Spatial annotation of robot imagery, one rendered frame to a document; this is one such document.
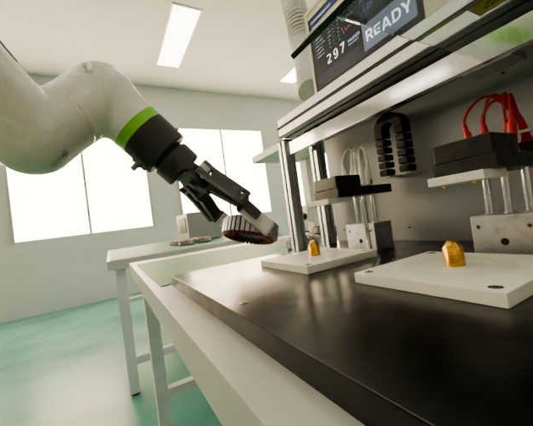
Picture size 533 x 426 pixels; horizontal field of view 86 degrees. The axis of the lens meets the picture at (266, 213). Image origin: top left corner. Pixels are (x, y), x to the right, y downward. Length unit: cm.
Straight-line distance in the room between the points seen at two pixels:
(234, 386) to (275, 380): 3
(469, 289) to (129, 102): 51
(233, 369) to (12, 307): 488
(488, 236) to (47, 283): 488
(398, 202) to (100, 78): 62
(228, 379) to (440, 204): 53
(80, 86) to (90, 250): 443
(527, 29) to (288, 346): 41
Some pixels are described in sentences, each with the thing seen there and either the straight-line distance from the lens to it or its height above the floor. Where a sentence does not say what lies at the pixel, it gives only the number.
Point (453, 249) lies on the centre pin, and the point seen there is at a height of 80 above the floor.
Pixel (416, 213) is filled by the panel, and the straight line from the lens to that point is 69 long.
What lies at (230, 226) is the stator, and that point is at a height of 86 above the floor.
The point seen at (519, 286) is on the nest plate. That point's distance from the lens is 30.
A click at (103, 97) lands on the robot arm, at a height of 108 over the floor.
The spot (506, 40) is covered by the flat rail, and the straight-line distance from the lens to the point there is 47.
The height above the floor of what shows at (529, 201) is 84.
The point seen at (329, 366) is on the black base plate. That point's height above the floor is 77.
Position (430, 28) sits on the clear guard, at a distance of 45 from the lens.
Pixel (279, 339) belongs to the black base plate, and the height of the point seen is 77.
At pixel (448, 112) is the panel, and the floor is 101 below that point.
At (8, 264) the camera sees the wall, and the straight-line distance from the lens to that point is 504.
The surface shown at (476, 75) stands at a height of 103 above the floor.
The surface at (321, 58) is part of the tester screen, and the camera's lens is 73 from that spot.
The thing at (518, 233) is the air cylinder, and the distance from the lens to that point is 48.
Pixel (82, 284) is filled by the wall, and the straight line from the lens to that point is 495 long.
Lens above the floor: 86
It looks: 1 degrees up
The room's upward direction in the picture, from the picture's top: 8 degrees counter-clockwise
